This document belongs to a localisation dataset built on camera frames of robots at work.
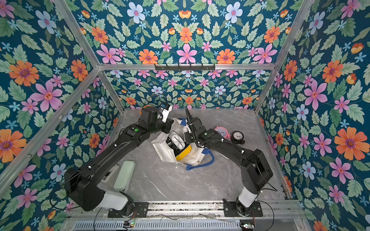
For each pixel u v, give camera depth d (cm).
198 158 82
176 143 84
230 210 73
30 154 54
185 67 91
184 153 88
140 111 57
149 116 57
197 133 64
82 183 39
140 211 73
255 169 44
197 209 75
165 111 67
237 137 98
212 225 77
